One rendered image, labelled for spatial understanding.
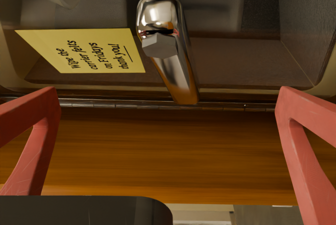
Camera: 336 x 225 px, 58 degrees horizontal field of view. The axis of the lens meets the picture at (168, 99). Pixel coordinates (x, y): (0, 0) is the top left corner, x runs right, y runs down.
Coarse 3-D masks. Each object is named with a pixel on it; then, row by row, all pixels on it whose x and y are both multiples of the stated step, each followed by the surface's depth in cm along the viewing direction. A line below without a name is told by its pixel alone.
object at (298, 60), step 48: (0, 0) 17; (48, 0) 17; (96, 0) 16; (192, 0) 16; (240, 0) 16; (288, 0) 16; (0, 48) 22; (192, 48) 22; (240, 48) 22; (288, 48) 22; (0, 96) 35; (96, 96) 34; (144, 96) 34; (240, 96) 33
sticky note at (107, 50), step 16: (32, 32) 20; (48, 32) 20; (64, 32) 20; (80, 32) 20; (96, 32) 20; (112, 32) 20; (128, 32) 20; (48, 48) 22; (64, 48) 22; (80, 48) 22; (96, 48) 22; (112, 48) 22; (128, 48) 22; (64, 64) 25; (80, 64) 25; (96, 64) 25; (112, 64) 25; (128, 64) 25
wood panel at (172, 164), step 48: (96, 144) 39; (144, 144) 39; (192, 144) 39; (240, 144) 40; (48, 192) 34; (96, 192) 34; (144, 192) 34; (192, 192) 34; (240, 192) 34; (288, 192) 34
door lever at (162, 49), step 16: (144, 0) 10; (160, 0) 10; (176, 0) 10; (144, 16) 10; (160, 16) 10; (176, 16) 10; (144, 32) 10; (160, 32) 10; (176, 32) 10; (144, 48) 10; (160, 48) 10; (176, 48) 10; (160, 64) 12; (176, 64) 12; (192, 64) 13; (176, 80) 14; (192, 80) 14; (176, 96) 16; (192, 96) 16
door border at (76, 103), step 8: (72, 104) 37; (80, 104) 37; (88, 104) 37; (120, 104) 37; (128, 104) 37; (136, 104) 36; (144, 104) 36; (152, 104) 36; (160, 104) 36; (168, 104) 36; (176, 104) 36; (184, 104) 36; (192, 104) 36; (200, 104) 36; (208, 104) 36; (216, 104) 36; (224, 104) 36; (232, 104) 36; (240, 104) 36; (248, 104) 36; (256, 104) 36; (264, 104) 35; (272, 104) 35
